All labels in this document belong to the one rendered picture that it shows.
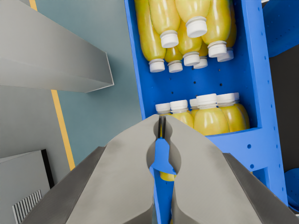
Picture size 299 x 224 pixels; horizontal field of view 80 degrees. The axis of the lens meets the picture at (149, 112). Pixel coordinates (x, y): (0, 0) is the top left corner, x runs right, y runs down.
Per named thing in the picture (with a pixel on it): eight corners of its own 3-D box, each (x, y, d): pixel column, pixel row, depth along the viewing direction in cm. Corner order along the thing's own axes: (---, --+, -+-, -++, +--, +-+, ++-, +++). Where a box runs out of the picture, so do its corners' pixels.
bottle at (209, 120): (242, 199, 33) (228, 98, 32) (202, 199, 35) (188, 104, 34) (234, 182, 40) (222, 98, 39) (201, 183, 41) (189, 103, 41)
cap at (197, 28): (189, 22, 34) (190, 32, 34) (209, 20, 34) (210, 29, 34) (184, 31, 38) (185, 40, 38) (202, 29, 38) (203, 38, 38)
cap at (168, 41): (167, 42, 44) (169, 50, 44) (157, 40, 41) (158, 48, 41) (181, 36, 41) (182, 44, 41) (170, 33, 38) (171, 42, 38)
